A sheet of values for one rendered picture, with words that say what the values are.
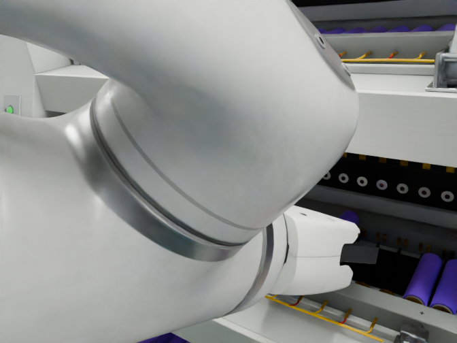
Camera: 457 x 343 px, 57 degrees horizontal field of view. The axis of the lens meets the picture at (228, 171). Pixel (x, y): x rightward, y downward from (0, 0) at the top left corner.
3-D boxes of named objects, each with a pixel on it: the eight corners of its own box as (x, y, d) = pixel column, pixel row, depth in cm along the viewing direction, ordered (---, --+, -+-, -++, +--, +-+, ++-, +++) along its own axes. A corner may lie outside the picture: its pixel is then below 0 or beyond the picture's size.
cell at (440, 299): (466, 279, 37) (452, 327, 32) (444, 273, 38) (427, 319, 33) (469, 262, 36) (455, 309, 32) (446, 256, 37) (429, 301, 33)
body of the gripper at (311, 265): (143, 275, 27) (237, 263, 36) (284, 335, 21) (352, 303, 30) (166, 160, 27) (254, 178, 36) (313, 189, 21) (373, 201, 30)
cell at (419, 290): (441, 272, 38) (424, 318, 33) (419, 266, 39) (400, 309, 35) (443, 255, 37) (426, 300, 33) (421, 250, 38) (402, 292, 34)
